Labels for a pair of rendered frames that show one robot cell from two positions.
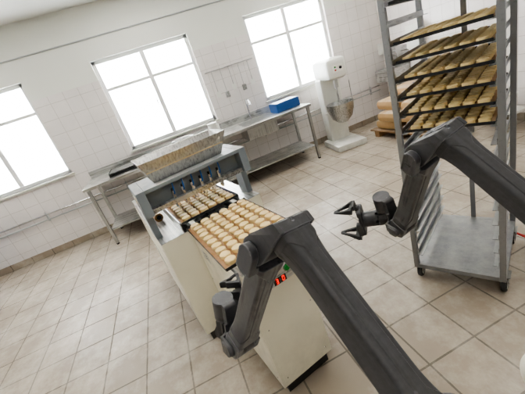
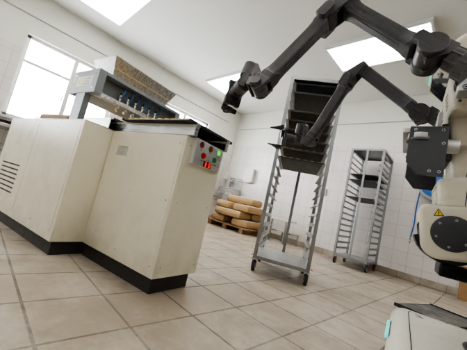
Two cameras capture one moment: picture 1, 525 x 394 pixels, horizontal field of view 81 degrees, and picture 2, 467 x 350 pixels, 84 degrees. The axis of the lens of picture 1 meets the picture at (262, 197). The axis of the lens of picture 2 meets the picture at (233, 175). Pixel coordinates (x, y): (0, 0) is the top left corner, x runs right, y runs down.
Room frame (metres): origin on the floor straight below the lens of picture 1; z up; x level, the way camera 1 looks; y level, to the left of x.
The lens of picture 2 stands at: (-0.16, 0.69, 0.54)
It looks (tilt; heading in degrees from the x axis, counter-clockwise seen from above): 6 degrees up; 328
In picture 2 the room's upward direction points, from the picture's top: 13 degrees clockwise
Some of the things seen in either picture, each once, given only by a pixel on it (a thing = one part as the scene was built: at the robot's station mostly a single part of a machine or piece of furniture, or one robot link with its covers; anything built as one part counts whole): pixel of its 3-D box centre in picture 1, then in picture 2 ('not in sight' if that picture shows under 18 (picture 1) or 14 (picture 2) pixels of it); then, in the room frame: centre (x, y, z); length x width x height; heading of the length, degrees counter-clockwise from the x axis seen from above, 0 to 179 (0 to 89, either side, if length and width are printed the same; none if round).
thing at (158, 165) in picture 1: (181, 155); (135, 87); (1.97, 0.40, 1.25); 0.56 x 0.29 x 0.14; 114
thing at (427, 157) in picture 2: not in sight; (428, 153); (0.25, -0.34, 0.87); 0.28 x 0.16 x 0.22; 113
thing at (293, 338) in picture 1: (258, 288); (151, 199); (1.51, 0.20, 0.45); 0.70 x 0.34 x 0.90; 24
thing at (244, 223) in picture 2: not in sight; (248, 223); (4.21, -2.70, 0.19); 0.72 x 0.42 x 0.15; 107
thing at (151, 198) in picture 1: (195, 189); (127, 116); (1.97, 0.40, 1.01); 0.72 x 0.33 x 0.34; 114
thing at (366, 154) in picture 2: not in sight; (363, 207); (2.18, -3.32, 0.93); 0.64 x 0.51 x 1.78; 105
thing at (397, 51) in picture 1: (395, 66); (232, 187); (5.38, -2.86, 0.92); 1.00 x 0.36 x 1.11; 13
